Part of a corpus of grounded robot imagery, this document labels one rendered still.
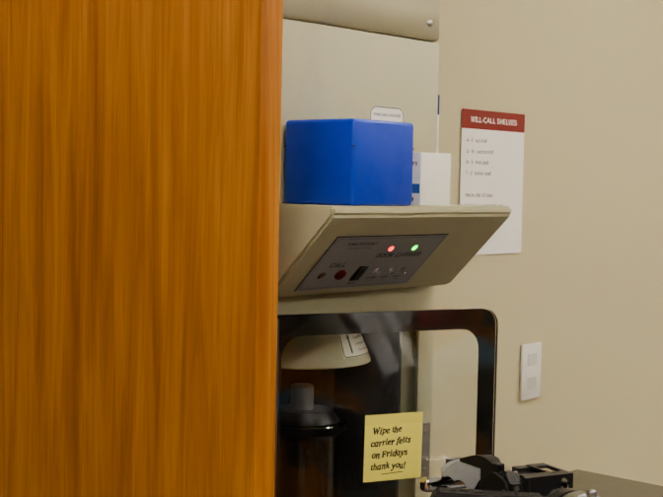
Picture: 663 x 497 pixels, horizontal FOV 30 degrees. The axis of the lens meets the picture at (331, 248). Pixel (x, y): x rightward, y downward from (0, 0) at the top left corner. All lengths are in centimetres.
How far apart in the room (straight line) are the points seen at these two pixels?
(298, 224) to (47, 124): 35
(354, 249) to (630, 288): 163
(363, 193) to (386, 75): 24
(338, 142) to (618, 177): 160
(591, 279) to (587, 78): 43
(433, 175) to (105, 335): 41
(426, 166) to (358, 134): 15
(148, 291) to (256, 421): 20
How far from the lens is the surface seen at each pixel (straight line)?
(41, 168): 148
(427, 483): 140
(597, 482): 260
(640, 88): 291
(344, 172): 128
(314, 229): 126
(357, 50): 145
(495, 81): 242
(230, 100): 123
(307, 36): 138
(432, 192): 142
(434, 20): 156
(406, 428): 143
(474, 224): 145
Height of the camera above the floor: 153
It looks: 3 degrees down
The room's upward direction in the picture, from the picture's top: 1 degrees clockwise
